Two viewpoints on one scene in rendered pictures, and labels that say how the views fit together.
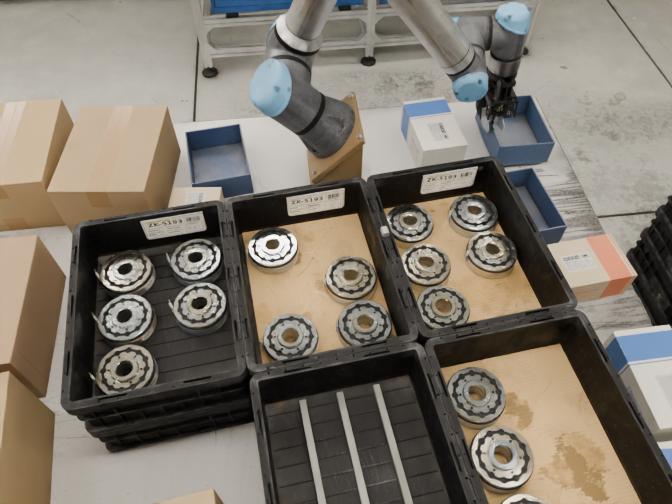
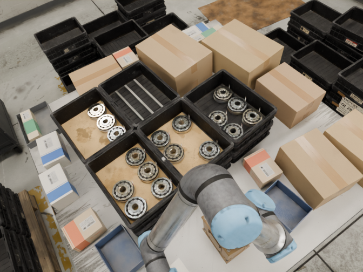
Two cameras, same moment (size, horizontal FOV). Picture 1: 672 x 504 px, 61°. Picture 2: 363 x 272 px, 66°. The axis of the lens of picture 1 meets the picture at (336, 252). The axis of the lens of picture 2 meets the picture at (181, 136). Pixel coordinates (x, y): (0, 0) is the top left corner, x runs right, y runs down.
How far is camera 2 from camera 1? 1.35 m
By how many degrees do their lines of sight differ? 69
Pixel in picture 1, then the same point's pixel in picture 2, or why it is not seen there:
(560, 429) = (90, 141)
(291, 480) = (161, 96)
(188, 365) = (209, 106)
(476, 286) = (126, 176)
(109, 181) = (298, 143)
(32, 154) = (345, 139)
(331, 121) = not seen: hidden behind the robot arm
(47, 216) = not seen: hidden behind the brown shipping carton
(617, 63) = not seen: outside the picture
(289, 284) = (195, 144)
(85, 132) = (340, 161)
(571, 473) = (86, 131)
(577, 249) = (88, 230)
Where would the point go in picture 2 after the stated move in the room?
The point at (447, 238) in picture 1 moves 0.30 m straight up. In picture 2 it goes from (144, 194) to (128, 165)
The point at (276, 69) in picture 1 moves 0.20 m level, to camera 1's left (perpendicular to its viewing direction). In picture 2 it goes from (256, 198) to (300, 174)
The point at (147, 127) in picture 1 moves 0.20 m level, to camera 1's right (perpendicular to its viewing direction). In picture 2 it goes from (316, 179) to (279, 200)
